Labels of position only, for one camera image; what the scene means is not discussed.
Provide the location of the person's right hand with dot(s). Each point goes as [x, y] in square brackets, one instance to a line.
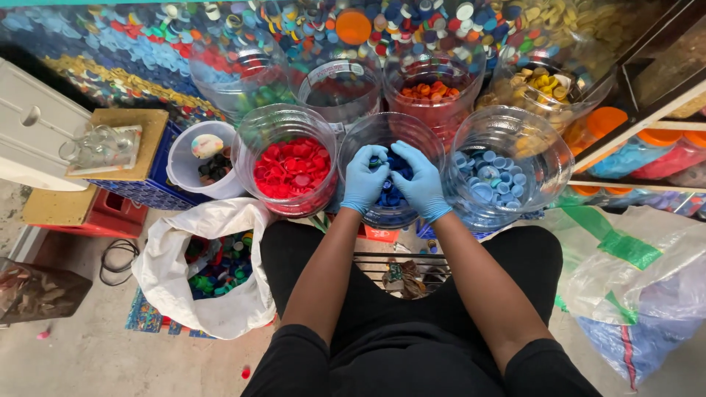
[423, 185]

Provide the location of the person's left hand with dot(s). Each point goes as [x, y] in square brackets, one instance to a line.
[361, 185]

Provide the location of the person's left fingers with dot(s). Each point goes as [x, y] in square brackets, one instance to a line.
[368, 153]

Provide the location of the person's right fingers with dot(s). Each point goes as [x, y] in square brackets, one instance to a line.
[406, 154]

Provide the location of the pile of dark blue caps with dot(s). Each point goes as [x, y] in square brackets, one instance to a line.
[396, 162]

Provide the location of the clear tub holding dark blue caps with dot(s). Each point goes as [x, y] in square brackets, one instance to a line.
[358, 132]

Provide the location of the clear tub holding orange caps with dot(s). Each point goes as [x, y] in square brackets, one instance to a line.
[435, 110]

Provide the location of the pile of orange caps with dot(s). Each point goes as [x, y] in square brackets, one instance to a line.
[430, 90]

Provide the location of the empty clear tub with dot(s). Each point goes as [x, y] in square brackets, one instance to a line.
[339, 88]

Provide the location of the pile of red caps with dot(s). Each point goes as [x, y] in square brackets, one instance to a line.
[292, 168]

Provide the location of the small red crate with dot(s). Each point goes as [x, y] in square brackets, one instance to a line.
[380, 234]

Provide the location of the pile of light blue caps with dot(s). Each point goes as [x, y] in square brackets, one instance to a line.
[491, 179]

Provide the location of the clear tub holding red caps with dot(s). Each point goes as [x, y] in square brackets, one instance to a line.
[248, 143]

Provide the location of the crumpled brown wrapper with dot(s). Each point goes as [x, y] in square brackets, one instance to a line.
[402, 278]

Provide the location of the large orange lid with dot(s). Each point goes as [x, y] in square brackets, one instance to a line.
[353, 27]

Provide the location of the big heap of mixed caps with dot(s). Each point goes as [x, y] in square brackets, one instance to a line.
[419, 25]

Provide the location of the clear tub holding light blue caps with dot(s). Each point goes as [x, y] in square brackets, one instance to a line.
[540, 154]

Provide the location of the pile of black caps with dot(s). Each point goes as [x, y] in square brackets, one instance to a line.
[216, 168]

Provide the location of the pile of yellow caps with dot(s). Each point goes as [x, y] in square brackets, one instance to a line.
[543, 85]

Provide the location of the clear tub holding green caps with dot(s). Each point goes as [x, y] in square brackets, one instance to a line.
[237, 71]

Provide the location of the pastel speckled round lid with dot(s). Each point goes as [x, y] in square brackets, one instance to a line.
[207, 146]

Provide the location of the clear tub holding yellow caps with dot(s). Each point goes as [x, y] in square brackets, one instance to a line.
[551, 60]

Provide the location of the white bucket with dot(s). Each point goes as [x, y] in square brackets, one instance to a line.
[185, 165]

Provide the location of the heap of mixed caps in sack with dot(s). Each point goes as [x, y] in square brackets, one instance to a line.
[223, 270]

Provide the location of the person's black clothing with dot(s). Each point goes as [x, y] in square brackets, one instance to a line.
[386, 342]

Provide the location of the large wooden board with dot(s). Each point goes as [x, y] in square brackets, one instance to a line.
[151, 138]

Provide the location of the blue plastic crate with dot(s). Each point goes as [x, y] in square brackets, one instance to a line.
[149, 190]

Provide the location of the white sack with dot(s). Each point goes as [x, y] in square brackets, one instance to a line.
[165, 259]

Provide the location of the wooden shelf with cap jars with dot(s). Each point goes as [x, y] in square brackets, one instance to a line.
[640, 138]

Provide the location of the clear plastic bag green tape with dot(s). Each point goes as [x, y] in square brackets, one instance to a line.
[634, 259]

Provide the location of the red cap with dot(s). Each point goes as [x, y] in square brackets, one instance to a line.
[246, 372]

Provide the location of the red plastic crate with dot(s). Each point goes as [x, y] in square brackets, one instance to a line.
[118, 212]

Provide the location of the clear glass jug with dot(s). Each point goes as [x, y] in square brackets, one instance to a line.
[102, 148]

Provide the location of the bottle cap mosaic panel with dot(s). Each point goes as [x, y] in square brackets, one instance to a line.
[110, 49]

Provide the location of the colourful cap mosaic mat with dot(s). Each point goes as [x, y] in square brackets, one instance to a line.
[142, 320]

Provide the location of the blue woven bag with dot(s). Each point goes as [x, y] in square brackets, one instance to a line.
[645, 342]

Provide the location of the small wooden board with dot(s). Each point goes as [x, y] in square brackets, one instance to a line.
[55, 207]

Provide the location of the white cabinet door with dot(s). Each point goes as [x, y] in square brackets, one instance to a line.
[33, 127]

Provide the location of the brown plastic bag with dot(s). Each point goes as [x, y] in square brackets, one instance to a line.
[38, 289]

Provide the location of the pink cap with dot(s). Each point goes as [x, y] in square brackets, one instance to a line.
[43, 334]

